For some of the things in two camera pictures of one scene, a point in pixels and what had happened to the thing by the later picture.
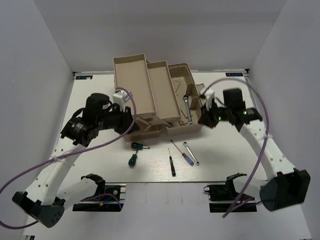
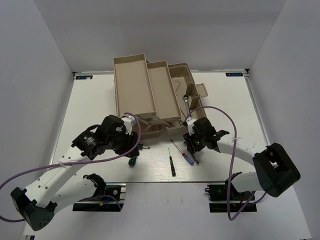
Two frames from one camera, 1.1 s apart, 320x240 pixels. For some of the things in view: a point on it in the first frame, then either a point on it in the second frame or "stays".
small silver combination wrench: (197, 162) stays
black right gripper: (205, 119) to (191, 145)
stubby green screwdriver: (132, 160) stays
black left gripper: (126, 117) to (128, 146)
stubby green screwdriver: (139, 146) stays
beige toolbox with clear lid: (167, 98) stays
